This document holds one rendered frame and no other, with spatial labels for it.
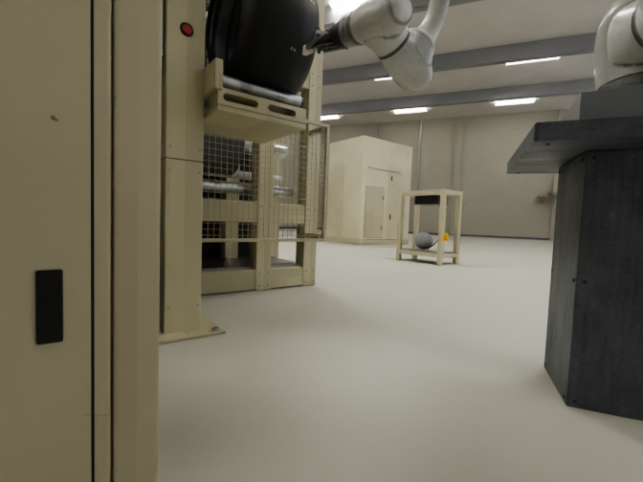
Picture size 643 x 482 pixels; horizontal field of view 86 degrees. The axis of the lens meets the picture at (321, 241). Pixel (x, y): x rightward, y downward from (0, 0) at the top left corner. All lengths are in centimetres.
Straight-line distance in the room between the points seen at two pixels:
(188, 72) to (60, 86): 97
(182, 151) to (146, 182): 88
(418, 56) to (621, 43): 46
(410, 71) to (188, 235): 89
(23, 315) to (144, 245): 13
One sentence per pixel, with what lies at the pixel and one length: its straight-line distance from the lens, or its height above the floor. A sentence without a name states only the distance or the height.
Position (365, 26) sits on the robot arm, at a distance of 106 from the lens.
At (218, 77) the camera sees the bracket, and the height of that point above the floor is 88.
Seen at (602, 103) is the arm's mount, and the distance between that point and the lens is 104.
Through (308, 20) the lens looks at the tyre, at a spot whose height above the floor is 114.
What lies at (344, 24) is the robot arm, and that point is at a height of 97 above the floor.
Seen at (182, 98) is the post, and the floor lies 83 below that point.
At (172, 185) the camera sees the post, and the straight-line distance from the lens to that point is 131.
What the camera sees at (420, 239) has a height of 25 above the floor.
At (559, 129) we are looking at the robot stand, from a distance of 90.
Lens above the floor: 43
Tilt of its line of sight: 3 degrees down
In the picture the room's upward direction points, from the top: 2 degrees clockwise
